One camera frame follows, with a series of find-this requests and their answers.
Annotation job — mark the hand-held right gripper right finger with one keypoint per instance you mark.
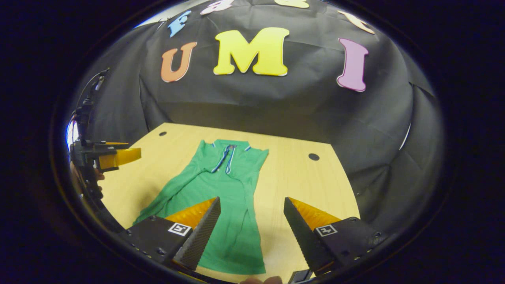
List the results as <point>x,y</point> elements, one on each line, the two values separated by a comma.
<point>303,236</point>

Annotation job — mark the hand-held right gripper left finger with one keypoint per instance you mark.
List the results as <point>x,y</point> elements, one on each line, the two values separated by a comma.
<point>201,236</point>

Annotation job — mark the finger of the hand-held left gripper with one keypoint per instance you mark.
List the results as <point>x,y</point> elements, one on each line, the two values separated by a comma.
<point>120,157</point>
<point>116,143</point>

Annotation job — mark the green T-shirt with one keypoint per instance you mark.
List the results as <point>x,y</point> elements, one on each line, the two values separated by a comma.
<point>213,189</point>

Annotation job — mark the black backdrop cloth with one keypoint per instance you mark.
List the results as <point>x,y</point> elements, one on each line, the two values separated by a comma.
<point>276,102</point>

